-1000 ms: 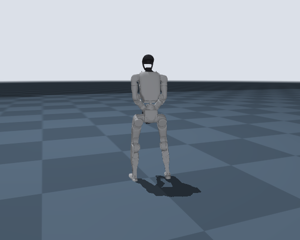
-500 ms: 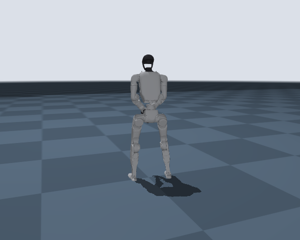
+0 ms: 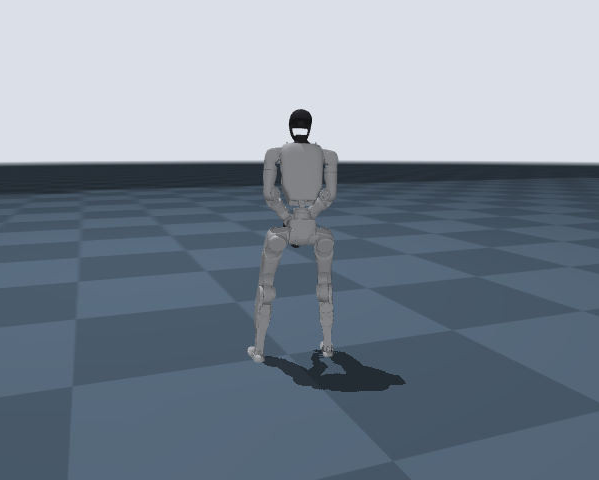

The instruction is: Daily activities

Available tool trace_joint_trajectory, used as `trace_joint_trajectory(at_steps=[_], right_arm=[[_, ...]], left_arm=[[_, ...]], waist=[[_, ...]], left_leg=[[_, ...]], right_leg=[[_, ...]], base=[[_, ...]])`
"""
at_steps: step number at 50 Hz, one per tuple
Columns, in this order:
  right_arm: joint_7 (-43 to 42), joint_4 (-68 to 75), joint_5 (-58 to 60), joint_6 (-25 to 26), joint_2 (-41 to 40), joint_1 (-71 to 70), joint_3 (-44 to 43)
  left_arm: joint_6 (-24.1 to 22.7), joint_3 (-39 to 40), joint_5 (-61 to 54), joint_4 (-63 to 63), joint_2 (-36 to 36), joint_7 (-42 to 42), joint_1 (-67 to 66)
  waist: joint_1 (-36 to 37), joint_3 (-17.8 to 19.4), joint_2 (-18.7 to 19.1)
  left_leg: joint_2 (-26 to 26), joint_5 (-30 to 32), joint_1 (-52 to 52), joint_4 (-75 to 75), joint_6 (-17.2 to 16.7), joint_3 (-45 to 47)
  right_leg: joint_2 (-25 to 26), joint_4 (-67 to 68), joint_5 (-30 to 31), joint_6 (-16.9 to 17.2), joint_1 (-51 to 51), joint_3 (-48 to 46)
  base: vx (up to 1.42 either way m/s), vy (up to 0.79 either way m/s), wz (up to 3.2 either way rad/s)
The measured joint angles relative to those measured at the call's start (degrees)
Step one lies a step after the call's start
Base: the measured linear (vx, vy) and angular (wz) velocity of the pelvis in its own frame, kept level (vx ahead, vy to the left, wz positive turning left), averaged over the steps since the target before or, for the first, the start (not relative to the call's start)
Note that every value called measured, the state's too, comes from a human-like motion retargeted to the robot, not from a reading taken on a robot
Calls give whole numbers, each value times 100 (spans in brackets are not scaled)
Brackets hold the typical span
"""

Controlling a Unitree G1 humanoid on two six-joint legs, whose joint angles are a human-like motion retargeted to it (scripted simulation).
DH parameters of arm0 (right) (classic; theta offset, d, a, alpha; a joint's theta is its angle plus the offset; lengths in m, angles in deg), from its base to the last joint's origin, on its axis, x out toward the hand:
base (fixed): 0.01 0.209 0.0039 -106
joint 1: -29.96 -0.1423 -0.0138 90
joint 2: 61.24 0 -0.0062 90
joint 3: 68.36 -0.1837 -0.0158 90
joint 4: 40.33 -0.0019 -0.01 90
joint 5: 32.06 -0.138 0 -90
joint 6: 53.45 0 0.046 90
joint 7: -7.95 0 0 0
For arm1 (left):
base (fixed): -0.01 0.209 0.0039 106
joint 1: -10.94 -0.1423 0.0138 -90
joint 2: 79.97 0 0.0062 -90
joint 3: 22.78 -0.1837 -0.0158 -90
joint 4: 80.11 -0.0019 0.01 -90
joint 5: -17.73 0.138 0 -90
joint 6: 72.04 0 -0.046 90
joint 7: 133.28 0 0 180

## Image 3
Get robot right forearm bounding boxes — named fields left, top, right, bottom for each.
left=308, top=197, right=333, bottom=219

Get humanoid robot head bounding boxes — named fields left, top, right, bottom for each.
left=289, top=109, right=312, bottom=143

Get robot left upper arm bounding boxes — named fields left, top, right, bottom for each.
left=263, top=147, right=282, bottom=201

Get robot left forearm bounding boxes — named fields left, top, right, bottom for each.
left=265, top=198, right=292, bottom=226

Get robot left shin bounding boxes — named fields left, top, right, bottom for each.
left=254, top=286, right=272, bottom=355

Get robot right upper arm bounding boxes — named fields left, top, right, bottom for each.
left=319, top=149, right=338, bottom=202

